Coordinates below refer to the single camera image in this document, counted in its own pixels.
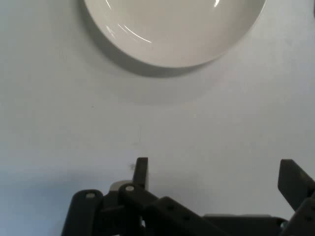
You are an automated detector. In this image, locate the white round plate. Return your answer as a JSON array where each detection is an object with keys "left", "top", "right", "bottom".
[{"left": 79, "top": 0, "right": 268, "bottom": 78}]

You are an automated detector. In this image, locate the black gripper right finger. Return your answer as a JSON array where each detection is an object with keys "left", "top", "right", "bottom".
[{"left": 278, "top": 159, "right": 315, "bottom": 236}]

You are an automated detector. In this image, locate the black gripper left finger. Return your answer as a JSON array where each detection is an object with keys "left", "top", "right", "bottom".
[{"left": 61, "top": 157, "right": 229, "bottom": 236}]

